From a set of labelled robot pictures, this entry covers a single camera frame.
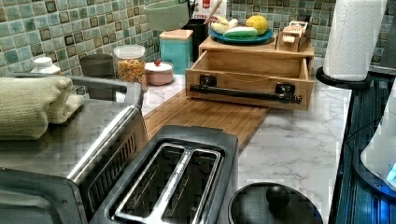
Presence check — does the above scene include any light green cup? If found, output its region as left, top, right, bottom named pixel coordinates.
left=144, top=0, right=190, bottom=31

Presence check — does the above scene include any open wooden drawer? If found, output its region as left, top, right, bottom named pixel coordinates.
left=185, top=50, right=314, bottom=110

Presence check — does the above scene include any wooden drawer cabinet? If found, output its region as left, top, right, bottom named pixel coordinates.
left=199, top=35, right=314, bottom=74

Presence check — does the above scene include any dark grey cup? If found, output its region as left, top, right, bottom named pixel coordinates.
left=79, top=54, right=115, bottom=79

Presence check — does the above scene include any wooden cutting board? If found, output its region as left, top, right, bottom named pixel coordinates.
left=144, top=91, right=269, bottom=152

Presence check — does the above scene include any black two-slot toaster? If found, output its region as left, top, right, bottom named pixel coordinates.
left=89, top=125, right=238, bottom=224

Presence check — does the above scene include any teal canister with wooden lid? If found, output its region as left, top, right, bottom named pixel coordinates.
left=160, top=29, right=193, bottom=75

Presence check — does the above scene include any blue plate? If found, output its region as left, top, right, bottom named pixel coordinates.
left=209, top=29, right=274, bottom=45

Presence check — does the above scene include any black utensil holder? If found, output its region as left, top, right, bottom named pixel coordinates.
left=183, top=19, right=208, bottom=62

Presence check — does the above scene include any clear jar of cereal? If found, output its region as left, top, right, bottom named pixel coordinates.
left=113, top=45, right=148, bottom=92

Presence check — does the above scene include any plush watermelon slice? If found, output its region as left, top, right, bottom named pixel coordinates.
left=223, top=26, right=258, bottom=38

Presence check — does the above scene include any plush peeled banana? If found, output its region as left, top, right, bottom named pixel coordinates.
left=210, top=16, right=238, bottom=35

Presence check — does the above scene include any cereal box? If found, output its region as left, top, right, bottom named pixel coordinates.
left=192, top=0, right=227, bottom=19

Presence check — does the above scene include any wooden tea bag box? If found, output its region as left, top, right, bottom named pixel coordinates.
left=276, top=21, right=310, bottom=52

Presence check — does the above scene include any black pot lid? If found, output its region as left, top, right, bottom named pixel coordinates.
left=228, top=182, right=323, bottom=224

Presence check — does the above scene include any black paper towel holder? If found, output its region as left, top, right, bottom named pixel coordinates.
left=316, top=67, right=372, bottom=90

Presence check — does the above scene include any silver toaster oven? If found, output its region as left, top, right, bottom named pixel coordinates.
left=0, top=77, right=148, bottom=224

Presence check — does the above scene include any white capped orange bottle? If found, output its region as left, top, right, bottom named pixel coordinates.
left=32, top=57, right=61, bottom=75

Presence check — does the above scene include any beige folded towel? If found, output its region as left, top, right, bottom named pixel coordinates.
left=0, top=77, right=84, bottom=140

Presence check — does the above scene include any paper towel roll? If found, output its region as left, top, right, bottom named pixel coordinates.
left=323, top=0, right=388, bottom=81

